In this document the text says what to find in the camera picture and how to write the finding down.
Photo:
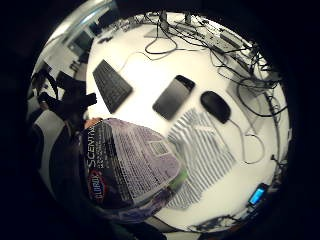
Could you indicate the purple label wipes canister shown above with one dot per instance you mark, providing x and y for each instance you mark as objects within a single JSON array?
[{"x": 133, "y": 166}]

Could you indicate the black keyboard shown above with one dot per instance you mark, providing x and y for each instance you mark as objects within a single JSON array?
[{"x": 111, "y": 86}]

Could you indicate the black smartphone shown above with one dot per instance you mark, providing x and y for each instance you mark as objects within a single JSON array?
[{"x": 173, "y": 97}]

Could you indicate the small black desk object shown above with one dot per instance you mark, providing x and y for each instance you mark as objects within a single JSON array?
[{"x": 104, "y": 39}]

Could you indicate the grey striped cloth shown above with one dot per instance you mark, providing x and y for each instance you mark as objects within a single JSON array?
[{"x": 203, "y": 156}]

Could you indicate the black computer mouse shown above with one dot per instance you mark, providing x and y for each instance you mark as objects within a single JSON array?
[{"x": 216, "y": 106}]

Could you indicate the grey monitor stand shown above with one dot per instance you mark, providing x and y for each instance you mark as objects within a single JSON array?
[
  {"x": 162, "y": 25},
  {"x": 188, "y": 19}
]

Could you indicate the grey power strip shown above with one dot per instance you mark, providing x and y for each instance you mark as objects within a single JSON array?
[{"x": 218, "y": 40}]

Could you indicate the small device with blue screen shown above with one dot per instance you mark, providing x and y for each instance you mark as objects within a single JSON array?
[{"x": 257, "y": 195}]

